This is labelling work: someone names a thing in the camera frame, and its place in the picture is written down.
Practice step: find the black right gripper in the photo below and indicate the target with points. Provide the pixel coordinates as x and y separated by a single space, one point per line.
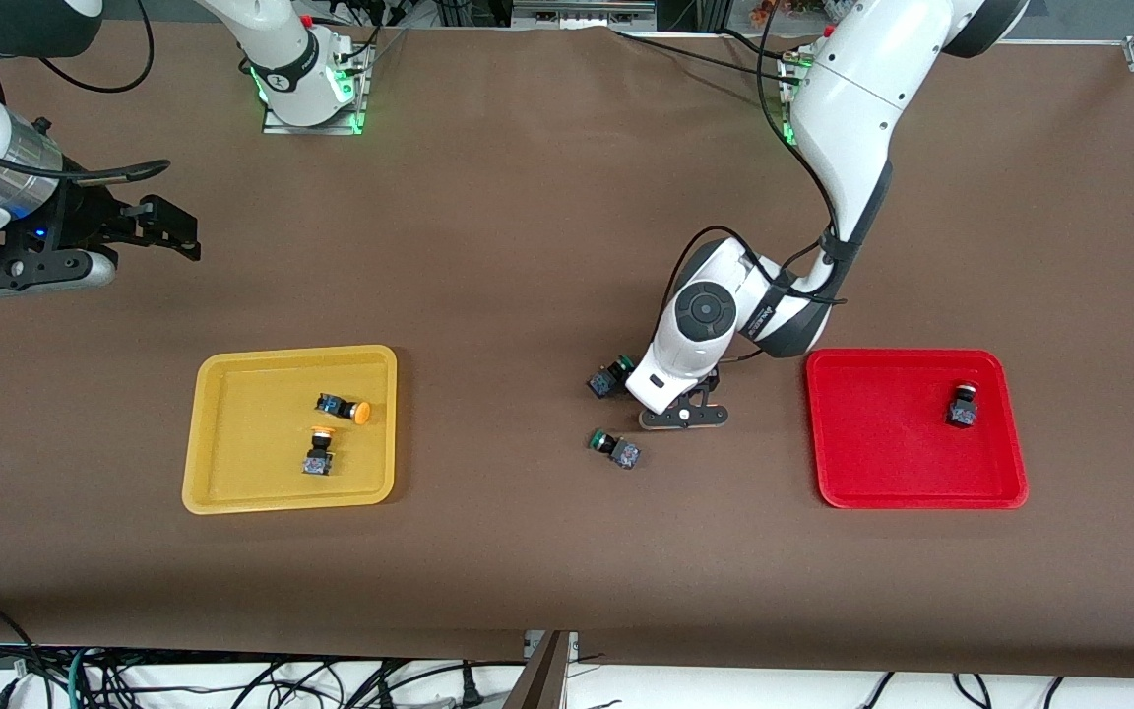
87 219

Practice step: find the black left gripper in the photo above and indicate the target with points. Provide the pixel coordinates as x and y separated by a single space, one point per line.
620 371

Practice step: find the yellow mushroom push button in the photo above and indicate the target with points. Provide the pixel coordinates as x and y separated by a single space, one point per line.
318 461
358 412

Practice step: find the red mushroom push button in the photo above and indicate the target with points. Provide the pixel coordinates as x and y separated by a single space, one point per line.
961 414

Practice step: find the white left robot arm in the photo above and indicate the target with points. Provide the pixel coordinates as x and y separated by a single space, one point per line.
852 108

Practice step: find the green mushroom push button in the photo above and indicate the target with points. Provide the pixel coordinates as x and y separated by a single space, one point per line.
604 382
626 454

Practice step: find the red plastic tray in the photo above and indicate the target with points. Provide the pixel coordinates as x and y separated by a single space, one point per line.
882 443

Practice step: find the brown table cover mat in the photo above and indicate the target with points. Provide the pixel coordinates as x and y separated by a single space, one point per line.
567 551

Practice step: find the yellow plastic tray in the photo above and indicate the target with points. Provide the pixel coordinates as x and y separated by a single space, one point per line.
252 463

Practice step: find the white metal bracket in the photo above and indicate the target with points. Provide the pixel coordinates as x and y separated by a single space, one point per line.
533 645

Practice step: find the brown table leg post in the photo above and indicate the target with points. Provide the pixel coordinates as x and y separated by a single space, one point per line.
542 679

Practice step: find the metal rail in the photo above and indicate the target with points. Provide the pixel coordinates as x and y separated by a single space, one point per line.
577 15

